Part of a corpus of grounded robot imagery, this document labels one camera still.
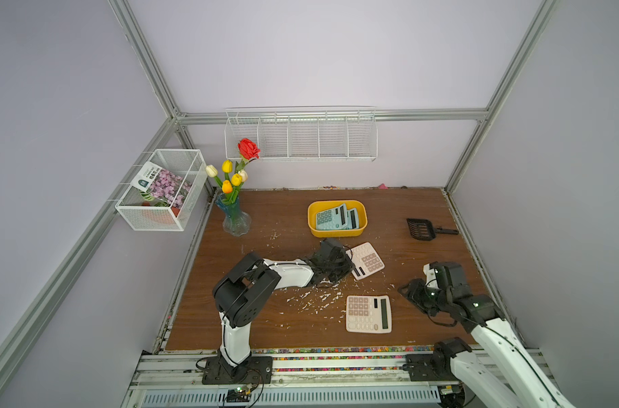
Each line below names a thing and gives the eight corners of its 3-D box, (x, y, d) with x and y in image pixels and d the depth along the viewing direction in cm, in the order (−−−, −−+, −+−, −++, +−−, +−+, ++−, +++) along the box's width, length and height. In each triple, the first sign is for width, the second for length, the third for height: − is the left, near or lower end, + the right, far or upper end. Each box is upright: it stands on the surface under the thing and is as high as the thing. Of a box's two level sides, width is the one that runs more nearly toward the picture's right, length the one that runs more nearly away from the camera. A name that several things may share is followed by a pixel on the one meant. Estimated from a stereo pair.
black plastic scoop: (411, 240, 105) (414, 235, 103) (407, 223, 111) (409, 218, 108) (456, 240, 105) (459, 235, 103) (449, 223, 111) (452, 218, 108)
